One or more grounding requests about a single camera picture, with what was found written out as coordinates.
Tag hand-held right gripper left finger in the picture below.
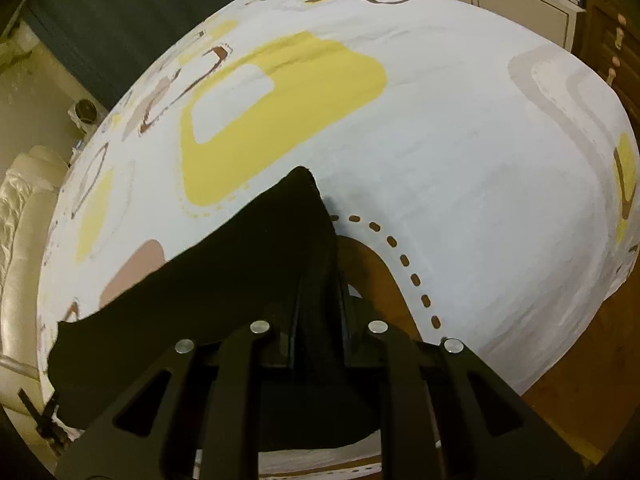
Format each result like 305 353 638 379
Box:
55 277 323 480

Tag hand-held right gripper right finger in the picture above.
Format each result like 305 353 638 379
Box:
325 277 586 480

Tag black pants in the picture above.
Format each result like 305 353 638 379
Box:
47 165 396 453

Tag patterned white bed sheet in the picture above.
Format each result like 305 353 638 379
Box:
37 0 640 480

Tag black clamp stand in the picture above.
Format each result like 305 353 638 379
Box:
19 385 68 458

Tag cream tufted leather headboard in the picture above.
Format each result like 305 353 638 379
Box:
0 145 71 411

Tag dark teal curtain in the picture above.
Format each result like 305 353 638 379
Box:
20 0 301 111

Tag white tv stand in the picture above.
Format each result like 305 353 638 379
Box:
472 0 588 52

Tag wooden cabinet with knobs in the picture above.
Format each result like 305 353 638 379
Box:
575 0 640 126

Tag chrome bed rail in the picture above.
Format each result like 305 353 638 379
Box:
0 354 42 378

